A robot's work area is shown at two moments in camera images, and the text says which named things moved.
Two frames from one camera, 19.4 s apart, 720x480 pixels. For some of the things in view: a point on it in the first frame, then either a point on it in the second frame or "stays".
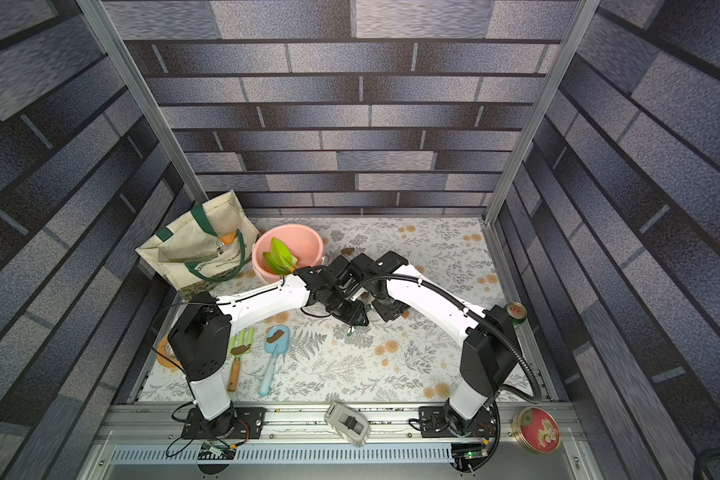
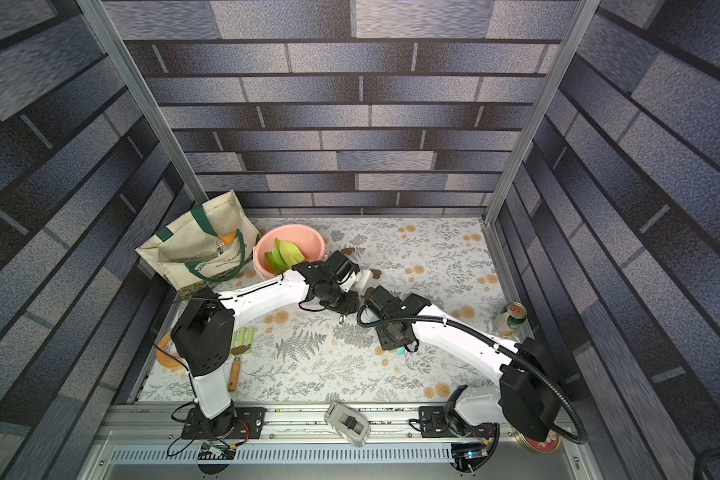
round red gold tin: [536, 430] stays
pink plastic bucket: [304, 244] stays
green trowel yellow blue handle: [272, 264] stays
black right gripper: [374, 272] to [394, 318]
